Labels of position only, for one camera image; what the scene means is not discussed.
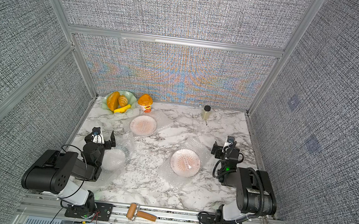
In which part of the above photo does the orange sunburst dinner plate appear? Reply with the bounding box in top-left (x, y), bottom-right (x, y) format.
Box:
top-left (170, 149), bottom-right (201, 178)

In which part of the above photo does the plate bubble wrap sheet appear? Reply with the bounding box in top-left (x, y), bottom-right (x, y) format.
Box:
top-left (124, 110), bottom-right (173, 139)

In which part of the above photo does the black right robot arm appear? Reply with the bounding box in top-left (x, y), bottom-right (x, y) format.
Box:
top-left (207, 141), bottom-right (277, 224)

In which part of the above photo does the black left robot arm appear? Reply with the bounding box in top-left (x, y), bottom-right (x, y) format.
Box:
top-left (21, 127), bottom-right (116, 222)

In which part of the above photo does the yellow banana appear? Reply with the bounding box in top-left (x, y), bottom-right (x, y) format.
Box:
top-left (113, 104), bottom-right (131, 113)

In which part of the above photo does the large orange bread loaf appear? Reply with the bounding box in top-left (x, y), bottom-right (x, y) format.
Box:
top-left (106, 92), bottom-right (120, 112)

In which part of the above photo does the small bottle with black cap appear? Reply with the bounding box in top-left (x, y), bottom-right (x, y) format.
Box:
top-left (201, 105), bottom-right (212, 121)

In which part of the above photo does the small brown croissant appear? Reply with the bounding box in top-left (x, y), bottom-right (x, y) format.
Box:
top-left (118, 95), bottom-right (129, 108)

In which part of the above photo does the green leaf-shaped bowl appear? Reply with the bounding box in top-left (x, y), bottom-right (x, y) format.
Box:
top-left (102, 91), bottom-right (137, 114)

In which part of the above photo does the orange lidded snack cup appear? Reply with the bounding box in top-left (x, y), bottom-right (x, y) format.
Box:
top-left (137, 94), bottom-right (153, 113)

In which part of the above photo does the wooden roller tool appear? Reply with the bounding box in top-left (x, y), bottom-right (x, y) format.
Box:
top-left (126, 203), bottom-right (157, 222)

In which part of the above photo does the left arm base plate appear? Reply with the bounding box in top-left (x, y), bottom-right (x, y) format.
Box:
top-left (64, 202), bottom-right (114, 222)

